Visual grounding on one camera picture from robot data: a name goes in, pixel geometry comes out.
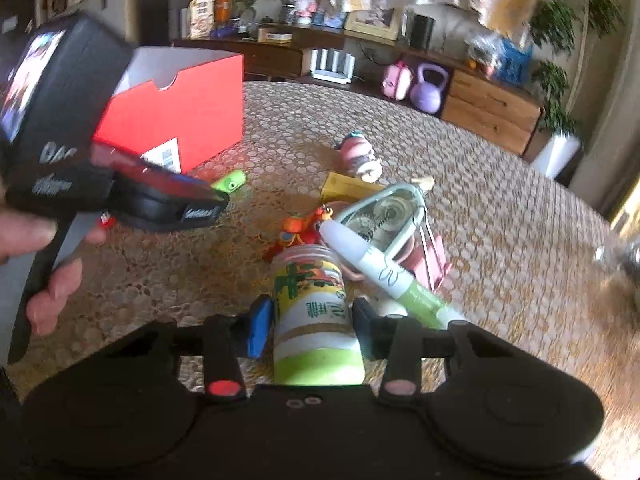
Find black tall cabinet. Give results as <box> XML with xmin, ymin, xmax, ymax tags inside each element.
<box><xmin>138</xmin><ymin>0</ymin><xmax>190</xmax><ymax>47</ymax></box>

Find red cardboard box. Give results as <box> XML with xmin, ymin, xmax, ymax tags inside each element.
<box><xmin>93</xmin><ymin>47</ymin><xmax>244</xmax><ymax>174</ymax></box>

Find green small battery tube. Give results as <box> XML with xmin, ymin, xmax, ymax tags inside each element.
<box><xmin>210</xmin><ymin>169</ymin><xmax>246</xmax><ymax>194</ymax></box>

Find person's left hand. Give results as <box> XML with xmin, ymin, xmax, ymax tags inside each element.
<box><xmin>1</xmin><ymin>206</ymin><xmax>84</xmax><ymax>336</ymax></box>

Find cereal box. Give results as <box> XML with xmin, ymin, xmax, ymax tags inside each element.
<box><xmin>189</xmin><ymin>0</ymin><xmax>215</xmax><ymax>40</ymax></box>

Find orange red toy figure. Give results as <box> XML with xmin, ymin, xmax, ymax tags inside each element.
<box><xmin>262</xmin><ymin>205</ymin><xmax>333</xmax><ymax>262</ymax></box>

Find pink small toy bottle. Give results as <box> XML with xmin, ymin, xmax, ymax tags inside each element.
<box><xmin>335</xmin><ymin>130</ymin><xmax>382</xmax><ymax>183</ymax></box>

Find long wooden tv sideboard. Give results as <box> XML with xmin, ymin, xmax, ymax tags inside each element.
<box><xmin>172</xmin><ymin>24</ymin><xmax>542</xmax><ymax>156</ymax></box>

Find black speaker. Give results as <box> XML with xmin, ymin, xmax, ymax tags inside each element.
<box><xmin>409</xmin><ymin>14</ymin><xmax>435</xmax><ymax>50</ymax></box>

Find green labelled plastic jar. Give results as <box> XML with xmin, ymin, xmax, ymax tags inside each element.
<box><xmin>271</xmin><ymin>245</ymin><xmax>364</xmax><ymax>386</ymax></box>

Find yellow small box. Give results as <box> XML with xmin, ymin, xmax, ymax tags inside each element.
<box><xmin>320</xmin><ymin>172</ymin><xmax>384</xmax><ymax>203</ymax></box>

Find white planter pot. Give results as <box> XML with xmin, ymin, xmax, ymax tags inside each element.
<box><xmin>530</xmin><ymin>131</ymin><xmax>582</xmax><ymax>179</ymax></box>

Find purple kettlebell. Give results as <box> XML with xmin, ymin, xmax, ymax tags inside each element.
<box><xmin>410</xmin><ymin>63</ymin><xmax>449</xmax><ymax>115</ymax></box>

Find orange juice bottle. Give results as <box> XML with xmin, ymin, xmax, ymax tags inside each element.
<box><xmin>215</xmin><ymin>0</ymin><xmax>233</xmax><ymax>23</ymax></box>

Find green potted tree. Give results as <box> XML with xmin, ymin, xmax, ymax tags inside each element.
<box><xmin>528</xmin><ymin>0</ymin><xmax>624</xmax><ymax>136</ymax></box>

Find cream picture frame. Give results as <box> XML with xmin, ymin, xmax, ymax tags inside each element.
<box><xmin>344</xmin><ymin>9</ymin><xmax>402</xmax><ymax>41</ymax></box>

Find plastic bag with fruit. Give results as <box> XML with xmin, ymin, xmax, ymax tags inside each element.
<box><xmin>465</xmin><ymin>32</ymin><xmax>504</xmax><ymax>77</ymax></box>

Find pink binder clip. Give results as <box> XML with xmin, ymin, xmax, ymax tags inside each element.
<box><xmin>402</xmin><ymin>234</ymin><xmax>451</xmax><ymax>292</ymax></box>

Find white wifi router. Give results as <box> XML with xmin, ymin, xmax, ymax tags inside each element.
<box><xmin>310</xmin><ymin>49</ymin><xmax>356</xmax><ymax>84</ymax></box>

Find white green marker pen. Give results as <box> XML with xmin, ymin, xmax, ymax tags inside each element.
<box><xmin>319</xmin><ymin>220</ymin><xmax>465</xmax><ymax>330</ymax></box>

